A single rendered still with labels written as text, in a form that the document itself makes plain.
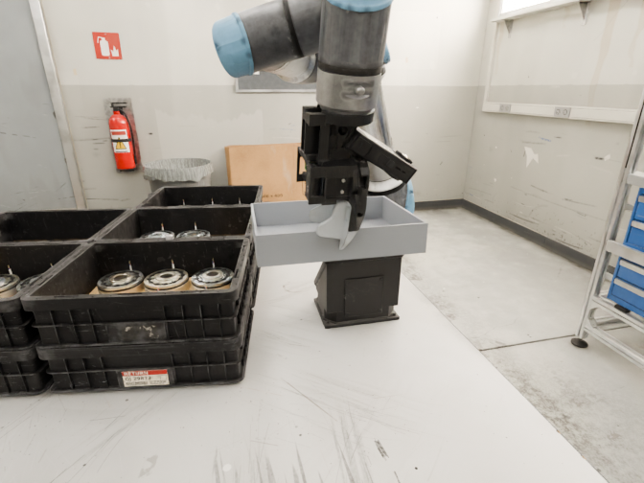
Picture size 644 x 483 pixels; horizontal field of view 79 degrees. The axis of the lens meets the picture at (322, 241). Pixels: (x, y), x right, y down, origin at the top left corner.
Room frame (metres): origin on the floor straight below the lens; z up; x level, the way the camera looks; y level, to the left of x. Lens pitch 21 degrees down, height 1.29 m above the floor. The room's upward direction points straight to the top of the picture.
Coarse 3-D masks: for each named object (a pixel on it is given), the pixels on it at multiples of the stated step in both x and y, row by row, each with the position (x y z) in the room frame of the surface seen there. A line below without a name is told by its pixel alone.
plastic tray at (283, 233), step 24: (264, 216) 0.73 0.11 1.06; (288, 216) 0.74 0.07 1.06; (384, 216) 0.76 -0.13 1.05; (408, 216) 0.65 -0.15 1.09; (264, 240) 0.54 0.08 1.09; (288, 240) 0.54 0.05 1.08; (312, 240) 0.55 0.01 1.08; (336, 240) 0.56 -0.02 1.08; (360, 240) 0.57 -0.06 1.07; (384, 240) 0.57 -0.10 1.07; (408, 240) 0.58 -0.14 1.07; (264, 264) 0.53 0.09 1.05
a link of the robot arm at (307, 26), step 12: (288, 0) 0.56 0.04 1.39; (300, 0) 0.56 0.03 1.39; (312, 0) 0.56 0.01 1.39; (300, 12) 0.55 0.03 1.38; (312, 12) 0.55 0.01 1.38; (300, 24) 0.55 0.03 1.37; (312, 24) 0.55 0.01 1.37; (300, 36) 0.56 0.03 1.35; (312, 36) 0.56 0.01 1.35; (312, 48) 0.57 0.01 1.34
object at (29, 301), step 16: (160, 240) 0.94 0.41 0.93; (176, 240) 0.94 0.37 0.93; (192, 240) 0.94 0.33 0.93; (208, 240) 0.94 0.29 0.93; (224, 240) 0.94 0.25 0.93; (240, 240) 0.94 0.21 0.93; (80, 256) 0.84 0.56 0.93; (240, 256) 0.83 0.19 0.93; (240, 272) 0.75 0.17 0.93; (32, 288) 0.68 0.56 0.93; (240, 288) 0.71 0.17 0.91; (32, 304) 0.63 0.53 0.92; (48, 304) 0.63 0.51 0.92; (64, 304) 0.64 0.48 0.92; (80, 304) 0.64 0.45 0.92; (96, 304) 0.64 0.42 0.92; (112, 304) 0.64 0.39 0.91; (128, 304) 0.65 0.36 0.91; (144, 304) 0.65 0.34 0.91; (160, 304) 0.65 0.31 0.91; (176, 304) 0.65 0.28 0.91; (192, 304) 0.66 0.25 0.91
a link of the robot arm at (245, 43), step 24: (216, 24) 0.58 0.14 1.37; (240, 24) 0.56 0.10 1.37; (264, 24) 0.56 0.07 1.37; (288, 24) 0.55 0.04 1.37; (216, 48) 0.57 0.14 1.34; (240, 48) 0.56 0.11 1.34; (264, 48) 0.56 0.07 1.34; (288, 48) 0.56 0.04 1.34; (240, 72) 0.58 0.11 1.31; (288, 72) 0.75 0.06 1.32; (312, 72) 0.92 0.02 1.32
